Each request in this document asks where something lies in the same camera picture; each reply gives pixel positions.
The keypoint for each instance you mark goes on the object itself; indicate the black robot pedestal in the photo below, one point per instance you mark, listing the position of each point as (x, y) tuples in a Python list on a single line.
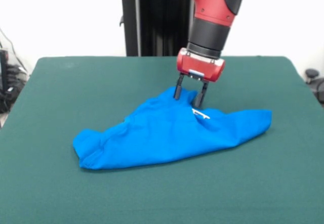
[(152, 21)]

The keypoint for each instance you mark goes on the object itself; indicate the blue shirt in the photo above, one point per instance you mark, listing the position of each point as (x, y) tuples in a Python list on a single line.
[(164, 138)]

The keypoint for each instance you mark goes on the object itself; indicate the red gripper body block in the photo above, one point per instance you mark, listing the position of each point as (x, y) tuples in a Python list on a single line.
[(202, 67)]

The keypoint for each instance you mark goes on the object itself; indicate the grey office chair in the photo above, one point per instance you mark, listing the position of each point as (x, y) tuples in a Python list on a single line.
[(315, 82)]

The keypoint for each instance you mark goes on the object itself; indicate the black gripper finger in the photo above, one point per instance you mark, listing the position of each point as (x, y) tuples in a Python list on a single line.
[(201, 95), (178, 87)]

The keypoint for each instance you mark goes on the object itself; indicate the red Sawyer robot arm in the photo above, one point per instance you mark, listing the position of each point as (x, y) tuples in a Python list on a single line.
[(212, 11)]

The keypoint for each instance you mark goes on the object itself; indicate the black box with red mark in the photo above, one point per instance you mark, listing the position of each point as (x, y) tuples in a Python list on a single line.
[(3, 69)]

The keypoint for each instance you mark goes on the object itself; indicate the dark green table cloth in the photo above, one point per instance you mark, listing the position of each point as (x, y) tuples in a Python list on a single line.
[(126, 196)]

